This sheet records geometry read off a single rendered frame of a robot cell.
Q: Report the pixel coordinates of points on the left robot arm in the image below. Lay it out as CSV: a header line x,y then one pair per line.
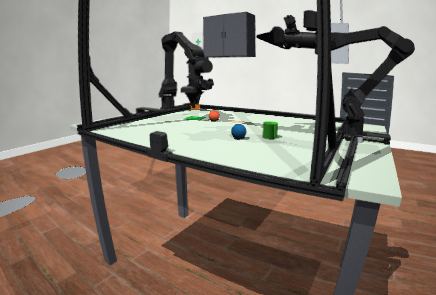
x,y
169,85

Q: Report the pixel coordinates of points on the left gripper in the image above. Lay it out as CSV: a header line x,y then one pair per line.
x,y
191,92

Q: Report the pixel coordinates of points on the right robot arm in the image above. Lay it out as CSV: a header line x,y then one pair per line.
x,y
353,125

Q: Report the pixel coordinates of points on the reddish-brown ball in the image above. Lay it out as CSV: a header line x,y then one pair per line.
x,y
213,115

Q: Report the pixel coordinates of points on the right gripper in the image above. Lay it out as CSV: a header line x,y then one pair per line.
x,y
275,36

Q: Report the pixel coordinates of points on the green cylinder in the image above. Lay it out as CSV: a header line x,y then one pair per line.
x,y
270,130

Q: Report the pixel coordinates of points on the dark blue ball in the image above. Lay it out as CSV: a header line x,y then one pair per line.
x,y
238,131

